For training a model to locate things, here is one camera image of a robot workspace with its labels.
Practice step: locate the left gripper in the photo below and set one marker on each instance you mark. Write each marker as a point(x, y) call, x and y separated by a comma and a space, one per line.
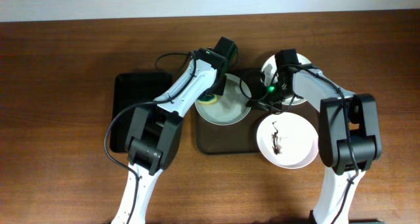
point(219, 90)

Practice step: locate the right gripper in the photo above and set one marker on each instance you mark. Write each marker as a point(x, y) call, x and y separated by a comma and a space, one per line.
point(264, 104)

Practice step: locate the green yellow sponge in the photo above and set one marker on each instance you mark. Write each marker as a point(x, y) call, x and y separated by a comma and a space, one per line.
point(207, 99)

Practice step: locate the white plate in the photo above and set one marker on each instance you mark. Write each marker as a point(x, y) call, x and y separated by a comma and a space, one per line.
point(268, 69)
point(229, 108)
point(287, 140)

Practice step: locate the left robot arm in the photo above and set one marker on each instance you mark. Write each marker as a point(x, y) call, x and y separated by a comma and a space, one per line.
point(153, 137)

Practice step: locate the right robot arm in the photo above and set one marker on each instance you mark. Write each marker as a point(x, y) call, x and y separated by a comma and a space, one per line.
point(349, 138)

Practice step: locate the brown serving tray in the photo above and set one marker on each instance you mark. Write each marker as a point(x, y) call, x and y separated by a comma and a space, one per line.
point(240, 137)

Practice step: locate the black rectangular tray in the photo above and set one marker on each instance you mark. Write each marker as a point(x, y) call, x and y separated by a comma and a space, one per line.
point(130, 88)

